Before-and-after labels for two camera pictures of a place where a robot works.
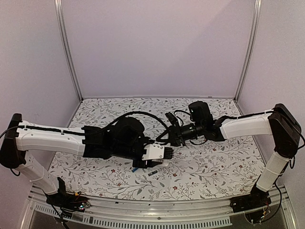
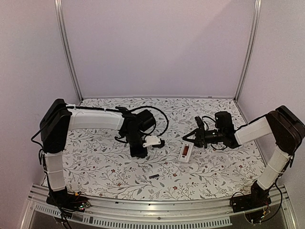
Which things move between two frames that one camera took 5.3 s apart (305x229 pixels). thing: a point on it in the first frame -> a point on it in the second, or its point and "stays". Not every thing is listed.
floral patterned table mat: x=196 y=170 stays
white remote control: x=165 y=163 -> x=186 y=151
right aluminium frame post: x=256 y=25 stays
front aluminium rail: x=203 y=213 stays
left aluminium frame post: x=58 y=9 stays
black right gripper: x=177 y=136 -> x=200 y=136
